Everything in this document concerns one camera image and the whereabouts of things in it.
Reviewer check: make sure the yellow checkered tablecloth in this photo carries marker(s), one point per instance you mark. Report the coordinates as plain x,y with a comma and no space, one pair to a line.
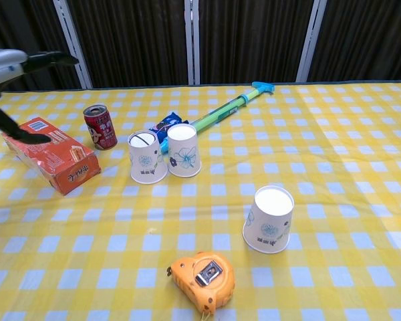
200,234

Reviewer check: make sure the blue cookie packet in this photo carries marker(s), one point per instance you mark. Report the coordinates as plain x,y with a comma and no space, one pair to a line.
168,121

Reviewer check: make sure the white paper cup small print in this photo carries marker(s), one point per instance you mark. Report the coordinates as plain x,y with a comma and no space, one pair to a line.
269,224

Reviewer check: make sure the orange cardboard snack box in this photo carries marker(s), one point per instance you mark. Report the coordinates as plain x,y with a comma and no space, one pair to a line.
57,157

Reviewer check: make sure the white paper cup large flower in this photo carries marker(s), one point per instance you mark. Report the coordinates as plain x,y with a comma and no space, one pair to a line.
183,154

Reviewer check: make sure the white paper cup black line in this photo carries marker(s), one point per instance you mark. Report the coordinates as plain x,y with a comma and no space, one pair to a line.
147,164

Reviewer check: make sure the green blue water pump toy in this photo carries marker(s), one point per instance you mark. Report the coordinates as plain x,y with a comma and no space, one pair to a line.
227,108

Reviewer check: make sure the dark pleated curtain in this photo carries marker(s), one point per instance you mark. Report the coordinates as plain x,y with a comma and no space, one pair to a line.
137,40

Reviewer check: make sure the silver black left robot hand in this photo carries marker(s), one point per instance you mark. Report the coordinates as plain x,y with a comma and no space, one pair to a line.
3,65

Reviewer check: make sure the red drink can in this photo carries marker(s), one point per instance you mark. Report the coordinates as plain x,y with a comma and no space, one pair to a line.
102,132

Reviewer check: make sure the white slotted rail post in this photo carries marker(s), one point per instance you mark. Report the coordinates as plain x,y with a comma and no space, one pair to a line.
192,40
82,73
310,40

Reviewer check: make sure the orange tape measure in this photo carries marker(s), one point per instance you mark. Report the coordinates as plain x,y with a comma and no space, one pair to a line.
204,277

